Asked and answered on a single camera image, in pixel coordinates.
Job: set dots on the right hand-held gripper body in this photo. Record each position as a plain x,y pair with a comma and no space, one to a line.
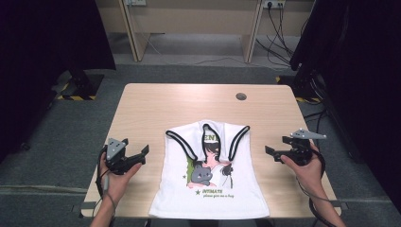
301,151

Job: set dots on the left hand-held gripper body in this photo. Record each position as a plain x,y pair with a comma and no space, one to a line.
117,157

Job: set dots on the white printed sleeveless shirt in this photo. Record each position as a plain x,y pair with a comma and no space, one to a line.
208,189

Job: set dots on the person's right hand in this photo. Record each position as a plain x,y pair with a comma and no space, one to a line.
307,176

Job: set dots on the person's left hand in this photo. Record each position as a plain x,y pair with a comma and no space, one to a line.
118,186

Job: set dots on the black stand base striped tape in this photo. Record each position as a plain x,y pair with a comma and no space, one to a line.
82,86
304,88

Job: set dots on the grey tape strip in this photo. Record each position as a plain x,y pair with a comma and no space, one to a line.
342,205
85,206

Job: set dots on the black curtain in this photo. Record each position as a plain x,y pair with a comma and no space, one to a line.
38,63
362,78

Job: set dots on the white socket with black plugs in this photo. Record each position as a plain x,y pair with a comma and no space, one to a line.
273,3

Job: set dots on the light wooden desk frame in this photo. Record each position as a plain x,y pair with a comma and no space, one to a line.
189,19

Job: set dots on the white wall socket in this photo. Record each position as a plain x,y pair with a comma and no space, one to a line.
136,2

